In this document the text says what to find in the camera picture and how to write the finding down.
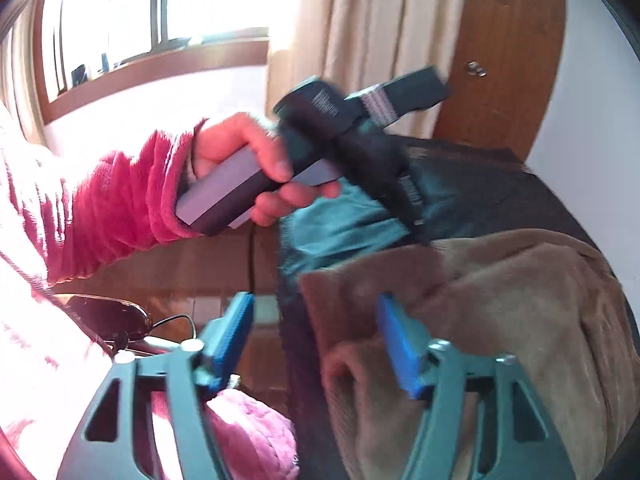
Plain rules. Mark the person's left hand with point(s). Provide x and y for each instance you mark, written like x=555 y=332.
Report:
x=235 y=135

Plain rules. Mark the dark bed cover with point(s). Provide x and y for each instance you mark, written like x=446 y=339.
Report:
x=525 y=195

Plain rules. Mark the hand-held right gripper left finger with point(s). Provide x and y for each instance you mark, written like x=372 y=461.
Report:
x=232 y=330

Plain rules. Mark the brown fleece garment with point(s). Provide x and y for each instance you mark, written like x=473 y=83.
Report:
x=500 y=285

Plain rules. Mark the wooden door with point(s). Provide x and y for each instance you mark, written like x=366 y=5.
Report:
x=505 y=50

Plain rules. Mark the cream curtain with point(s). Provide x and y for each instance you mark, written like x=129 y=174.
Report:
x=370 y=25

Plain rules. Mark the dark glossy object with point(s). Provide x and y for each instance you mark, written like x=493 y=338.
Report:
x=105 y=317

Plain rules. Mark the wooden framed window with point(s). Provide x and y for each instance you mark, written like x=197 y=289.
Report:
x=150 y=5

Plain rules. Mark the teal cloth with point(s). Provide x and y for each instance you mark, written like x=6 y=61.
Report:
x=345 y=220

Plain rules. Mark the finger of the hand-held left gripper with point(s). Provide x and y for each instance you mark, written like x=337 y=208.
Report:
x=420 y=87

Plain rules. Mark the person's left forearm pink sleeve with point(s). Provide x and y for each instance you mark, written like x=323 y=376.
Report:
x=125 y=200

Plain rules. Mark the metal door knob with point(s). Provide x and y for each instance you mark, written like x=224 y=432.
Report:
x=476 y=69

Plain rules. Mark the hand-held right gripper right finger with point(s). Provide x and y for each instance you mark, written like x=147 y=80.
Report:
x=400 y=345

